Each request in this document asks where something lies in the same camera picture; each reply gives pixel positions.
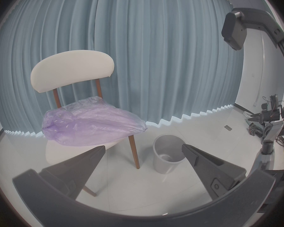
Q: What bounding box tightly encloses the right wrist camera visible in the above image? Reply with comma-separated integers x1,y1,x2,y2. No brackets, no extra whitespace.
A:
269,94,279,110

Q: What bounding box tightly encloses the blue-green curtain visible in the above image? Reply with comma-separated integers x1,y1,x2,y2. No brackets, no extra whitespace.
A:
0,0,246,139

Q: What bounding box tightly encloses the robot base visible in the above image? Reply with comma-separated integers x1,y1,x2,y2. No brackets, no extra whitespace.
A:
250,148,284,178

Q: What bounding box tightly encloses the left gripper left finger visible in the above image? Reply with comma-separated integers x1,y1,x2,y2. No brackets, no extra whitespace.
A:
39,145,106,200

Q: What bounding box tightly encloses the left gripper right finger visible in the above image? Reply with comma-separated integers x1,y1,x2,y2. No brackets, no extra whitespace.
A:
182,144,247,202

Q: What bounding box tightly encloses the purple plastic bag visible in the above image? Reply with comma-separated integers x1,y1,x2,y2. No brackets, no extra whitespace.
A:
42,97,148,147

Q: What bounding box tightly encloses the white padded wooden chair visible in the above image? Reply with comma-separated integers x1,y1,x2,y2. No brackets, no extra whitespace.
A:
30,49,140,197

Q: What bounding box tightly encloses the grey trash bin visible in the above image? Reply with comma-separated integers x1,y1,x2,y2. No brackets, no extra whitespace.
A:
153,134,187,175

